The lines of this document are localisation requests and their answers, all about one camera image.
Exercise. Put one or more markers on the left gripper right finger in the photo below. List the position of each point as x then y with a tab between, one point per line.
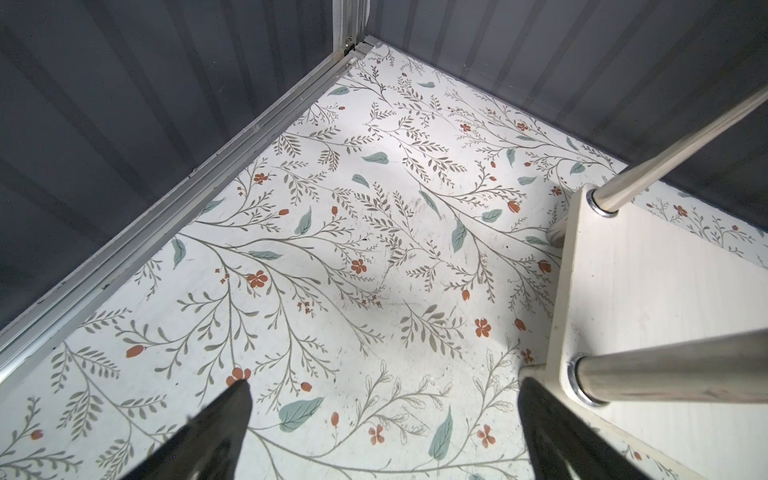
561	445

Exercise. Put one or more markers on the white two-tier shelf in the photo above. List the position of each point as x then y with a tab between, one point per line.
659	337

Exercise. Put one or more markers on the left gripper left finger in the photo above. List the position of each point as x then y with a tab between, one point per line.
209	444

